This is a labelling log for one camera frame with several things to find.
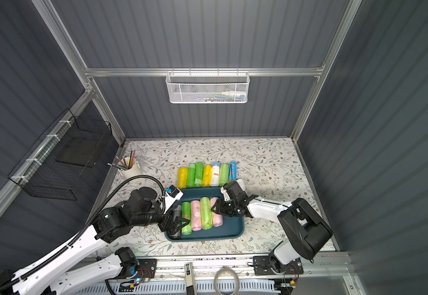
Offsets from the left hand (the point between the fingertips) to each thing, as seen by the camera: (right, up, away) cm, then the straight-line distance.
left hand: (182, 217), depth 67 cm
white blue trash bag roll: (+12, +13, +32) cm, 36 cm away
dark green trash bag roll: (+3, +13, +32) cm, 34 cm away
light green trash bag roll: (+16, +13, +33) cm, 38 cm away
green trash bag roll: (-2, -4, +17) cm, 18 cm away
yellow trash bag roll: (-6, +11, +31) cm, 34 cm away
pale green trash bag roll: (+8, -4, +16) cm, 19 cm away
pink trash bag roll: (+3, -5, +16) cm, 17 cm away
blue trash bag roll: (+22, +14, +37) cm, 45 cm away
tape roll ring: (+20, -28, +2) cm, 35 cm away
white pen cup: (-34, +17, +29) cm, 48 cm away
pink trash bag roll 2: (+13, -6, +15) cm, 20 cm away
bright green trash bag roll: (-1, +12, +32) cm, 34 cm away
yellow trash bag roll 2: (+7, +12, +31) cm, 34 cm away
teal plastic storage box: (+19, -10, +17) cm, 28 cm away
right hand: (+12, -3, +19) cm, 23 cm away
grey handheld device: (+3, -25, -1) cm, 25 cm away
